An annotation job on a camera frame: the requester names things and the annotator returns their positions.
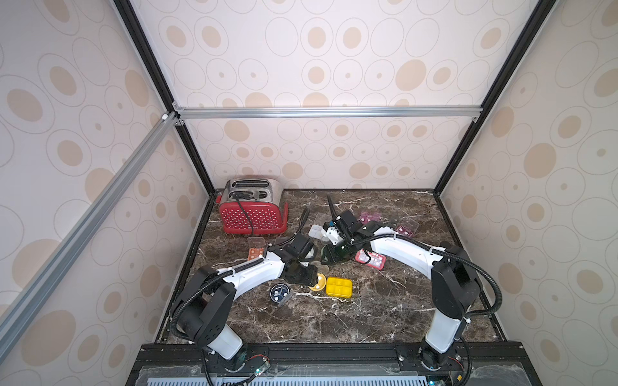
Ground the yellow round pillbox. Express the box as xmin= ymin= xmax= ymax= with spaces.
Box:
xmin=309 ymin=273 xmax=327 ymax=292

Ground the yellow lidded rectangular pillbox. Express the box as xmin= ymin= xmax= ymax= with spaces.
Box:
xmin=325 ymin=277 xmax=353 ymax=299

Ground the dark blue round pillbox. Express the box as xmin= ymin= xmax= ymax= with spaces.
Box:
xmin=270 ymin=283 xmax=291 ymax=306

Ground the magenta pillbox clear lid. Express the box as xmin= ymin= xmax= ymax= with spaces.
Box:
xmin=395 ymin=216 xmax=419 ymax=237

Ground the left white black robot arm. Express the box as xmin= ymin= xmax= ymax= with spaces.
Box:
xmin=169 ymin=207 xmax=319 ymax=361

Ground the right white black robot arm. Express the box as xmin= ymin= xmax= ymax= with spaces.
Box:
xmin=322 ymin=196 xmax=503 ymax=371

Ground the white pillbox rear clear lid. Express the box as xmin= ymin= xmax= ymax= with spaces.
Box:
xmin=308 ymin=213 xmax=332 ymax=242

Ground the orange square pillbox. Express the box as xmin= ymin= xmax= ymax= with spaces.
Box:
xmin=247 ymin=237 xmax=267 ymax=261

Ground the red rectangular pillbox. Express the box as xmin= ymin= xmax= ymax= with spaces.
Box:
xmin=354 ymin=249 xmax=387 ymax=271

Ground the magenta pillbox rear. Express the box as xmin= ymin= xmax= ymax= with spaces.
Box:
xmin=359 ymin=212 xmax=382 ymax=224

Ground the red and silver toaster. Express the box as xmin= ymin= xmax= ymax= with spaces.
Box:
xmin=217 ymin=177 xmax=289 ymax=237

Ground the black toaster power cord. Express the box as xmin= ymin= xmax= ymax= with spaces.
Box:
xmin=232 ymin=190 xmax=255 ymax=237

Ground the rear aluminium frame rail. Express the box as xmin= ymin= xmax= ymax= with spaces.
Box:
xmin=165 ymin=106 xmax=483 ymax=124

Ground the aluminium frame rail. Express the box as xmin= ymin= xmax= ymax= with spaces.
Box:
xmin=1 ymin=112 xmax=179 ymax=361
xmin=165 ymin=106 xmax=483 ymax=124

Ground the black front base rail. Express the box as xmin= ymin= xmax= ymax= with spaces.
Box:
xmin=127 ymin=342 xmax=541 ymax=385

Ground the left aluminium frame rail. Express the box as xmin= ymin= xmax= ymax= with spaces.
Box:
xmin=1 ymin=112 xmax=179 ymax=361

